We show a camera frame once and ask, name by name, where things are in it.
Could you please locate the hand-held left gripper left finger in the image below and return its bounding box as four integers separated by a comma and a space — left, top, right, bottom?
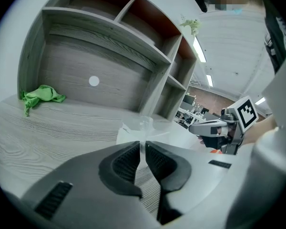
21, 141, 163, 229

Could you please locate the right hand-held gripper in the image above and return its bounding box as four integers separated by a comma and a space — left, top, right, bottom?
188, 95, 259, 155

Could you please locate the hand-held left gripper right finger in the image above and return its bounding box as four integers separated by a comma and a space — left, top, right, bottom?
145, 141, 251, 225

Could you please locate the white tissues pack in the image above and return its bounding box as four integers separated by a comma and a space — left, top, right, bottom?
116, 115, 174, 146

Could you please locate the grey wooden desk with hutch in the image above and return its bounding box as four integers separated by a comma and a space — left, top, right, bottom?
17, 0, 198, 123

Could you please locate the person's right forearm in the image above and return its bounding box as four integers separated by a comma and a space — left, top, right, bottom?
242, 114, 279, 146

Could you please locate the grey wood-grain tabletop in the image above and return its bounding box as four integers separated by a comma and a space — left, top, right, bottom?
0, 94, 198, 224

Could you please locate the person's right hand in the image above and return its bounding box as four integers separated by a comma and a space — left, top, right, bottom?
197, 135, 221, 150

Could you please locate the green cloth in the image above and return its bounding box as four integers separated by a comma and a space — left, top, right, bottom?
20, 84, 66, 116

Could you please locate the green leafy plant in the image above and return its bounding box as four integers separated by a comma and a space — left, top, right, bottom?
180, 14, 202, 37

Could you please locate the person's black patterned shirt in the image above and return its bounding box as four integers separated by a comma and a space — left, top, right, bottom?
262, 0, 286, 75

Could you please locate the white round cable cap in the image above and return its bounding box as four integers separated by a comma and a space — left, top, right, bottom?
89, 75, 100, 87

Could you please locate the black head-mounted camera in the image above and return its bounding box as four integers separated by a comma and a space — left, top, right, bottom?
193, 0, 209, 13

